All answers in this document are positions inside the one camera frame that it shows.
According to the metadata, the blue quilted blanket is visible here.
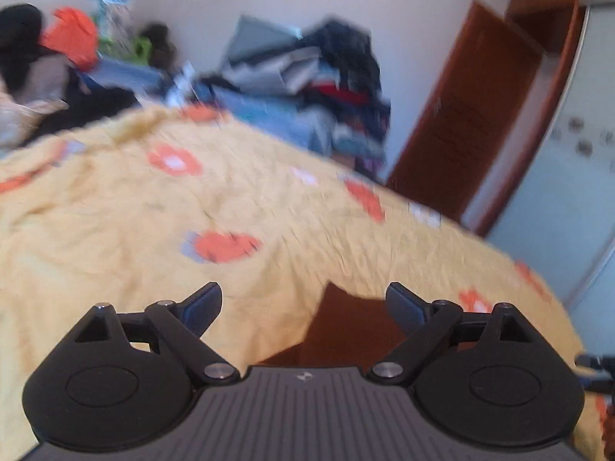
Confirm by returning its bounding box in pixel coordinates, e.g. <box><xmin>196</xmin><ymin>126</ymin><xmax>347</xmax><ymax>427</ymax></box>
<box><xmin>81</xmin><ymin>58</ymin><xmax>166</xmax><ymax>104</ymax></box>

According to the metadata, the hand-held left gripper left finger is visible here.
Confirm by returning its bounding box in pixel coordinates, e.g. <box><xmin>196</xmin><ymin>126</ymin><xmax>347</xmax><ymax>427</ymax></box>
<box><xmin>73</xmin><ymin>282</ymin><xmax>241</xmax><ymax>386</ymax></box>

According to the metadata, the green plastic stool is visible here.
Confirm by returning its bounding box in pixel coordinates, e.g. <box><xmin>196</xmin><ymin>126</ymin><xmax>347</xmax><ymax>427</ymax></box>
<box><xmin>131</xmin><ymin>36</ymin><xmax>155</xmax><ymax>64</ymax></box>

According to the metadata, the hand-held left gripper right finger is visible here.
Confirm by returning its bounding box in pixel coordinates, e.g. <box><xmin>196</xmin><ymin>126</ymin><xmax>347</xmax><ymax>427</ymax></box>
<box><xmin>367</xmin><ymin>282</ymin><xmax>534</xmax><ymax>386</ymax></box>

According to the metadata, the brown wooden door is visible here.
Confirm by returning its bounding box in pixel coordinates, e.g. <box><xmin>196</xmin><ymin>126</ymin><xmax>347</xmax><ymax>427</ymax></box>
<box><xmin>384</xmin><ymin>0</ymin><xmax>546</xmax><ymax>224</ymax></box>

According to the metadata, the dark clothes heap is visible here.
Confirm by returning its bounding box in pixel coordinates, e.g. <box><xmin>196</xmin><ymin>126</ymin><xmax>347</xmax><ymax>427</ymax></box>
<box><xmin>0</xmin><ymin>4</ymin><xmax>140</xmax><ymax>142</ymax></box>

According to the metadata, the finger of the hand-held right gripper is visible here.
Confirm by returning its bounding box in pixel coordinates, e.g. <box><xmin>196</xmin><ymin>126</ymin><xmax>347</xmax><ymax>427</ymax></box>
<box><xmin>574</xmin><ymin>353</ymin><xmax>615</xmax><ymax>395</ymax></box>

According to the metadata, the yellow floral bedspread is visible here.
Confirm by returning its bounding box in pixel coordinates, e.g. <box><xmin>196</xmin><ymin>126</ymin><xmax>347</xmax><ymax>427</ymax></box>
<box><xmin>0</xmin><ymin>104</ymin><xmax>608</xmax><ymax>461</ymax></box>

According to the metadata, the black bag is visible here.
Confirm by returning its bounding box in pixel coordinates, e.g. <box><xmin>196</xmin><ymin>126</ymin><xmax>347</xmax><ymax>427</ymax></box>
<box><xmin>143</xmin><ymin>23</ymin><xmax>180</xmax><ymax>70</ymax></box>

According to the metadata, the orange plastic bag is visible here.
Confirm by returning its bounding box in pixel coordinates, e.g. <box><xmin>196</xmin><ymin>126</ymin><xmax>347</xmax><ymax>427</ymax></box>
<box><xmin>41</xmin><ymin>7</ymin><xmax>101</xmax><ymax>72</ymax></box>

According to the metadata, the white flower-print wardrobe door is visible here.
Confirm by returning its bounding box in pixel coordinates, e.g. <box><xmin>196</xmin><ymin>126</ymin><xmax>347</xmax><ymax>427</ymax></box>
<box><xmin>483</xmin><ymin>2</ymin><xmax>615</xmax><ymax>305</ymax></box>

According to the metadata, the pile of mixed clothes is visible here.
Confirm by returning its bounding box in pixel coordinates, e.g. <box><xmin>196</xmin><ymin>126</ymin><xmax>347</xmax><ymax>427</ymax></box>
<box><xmin>166</xmin><ymin>18</ymin><xmax>392</xmax><ymax>181</ymax></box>

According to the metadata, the brown knit sweater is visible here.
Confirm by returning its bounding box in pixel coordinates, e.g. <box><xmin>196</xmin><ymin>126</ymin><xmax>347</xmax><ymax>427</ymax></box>
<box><xmin>258</xmin><ymin>282</ymin><xmax>411</xmax><ymax>370</ymax></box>

